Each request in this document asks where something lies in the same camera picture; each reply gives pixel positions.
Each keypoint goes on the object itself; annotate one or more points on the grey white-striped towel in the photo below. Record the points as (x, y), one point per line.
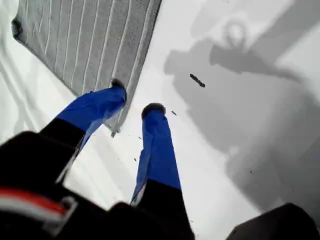
(87, 37)

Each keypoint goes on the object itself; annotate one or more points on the small black scrap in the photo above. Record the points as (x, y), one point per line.
(197, 80)

